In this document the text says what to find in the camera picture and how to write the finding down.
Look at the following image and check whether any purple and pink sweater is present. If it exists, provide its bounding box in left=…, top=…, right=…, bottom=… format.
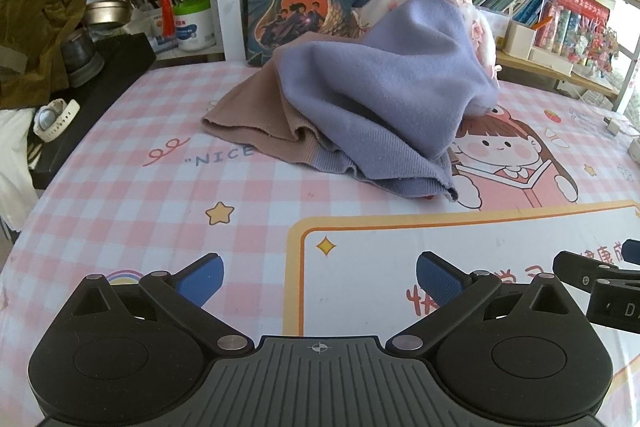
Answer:
left=202, top=0, right=499, bottom=199

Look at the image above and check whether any pink checkered cartoon table mat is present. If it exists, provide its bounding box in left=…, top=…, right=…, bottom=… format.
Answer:
left=1, top=63, right=639, bottom=426

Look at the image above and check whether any white charger plug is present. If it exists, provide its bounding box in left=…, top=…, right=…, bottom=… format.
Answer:
left=603, top=117, right=636, bottom=138

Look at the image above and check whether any white cloth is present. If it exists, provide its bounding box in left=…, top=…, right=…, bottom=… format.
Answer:
left=0, top=108, right=39, bottom=232

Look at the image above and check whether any white smart watch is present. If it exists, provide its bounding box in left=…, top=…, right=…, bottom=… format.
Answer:
left=32, top=98, right=80, bottom=143

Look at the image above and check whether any black speaker box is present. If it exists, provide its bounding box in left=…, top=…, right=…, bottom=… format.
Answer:
left=30, top=32, right=156, bottom=190

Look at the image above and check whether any white pen holder box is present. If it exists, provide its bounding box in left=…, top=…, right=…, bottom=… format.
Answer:
left=503, top=20, right=536, bottom=60

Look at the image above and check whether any white jar green lid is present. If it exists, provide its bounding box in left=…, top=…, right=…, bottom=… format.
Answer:
left=174, top=0, right=216, bottom=51

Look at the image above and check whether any metal bowl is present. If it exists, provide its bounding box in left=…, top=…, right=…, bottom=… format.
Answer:
left=84, top=0, right=132, bottom=28

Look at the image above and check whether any pink white plush bunny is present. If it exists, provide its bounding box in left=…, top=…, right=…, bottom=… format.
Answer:
left=357, top=0, right=504, bottom=117

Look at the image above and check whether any olive green jacket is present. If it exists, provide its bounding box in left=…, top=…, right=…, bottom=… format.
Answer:
left=1, top=0, right=87, bottom=109

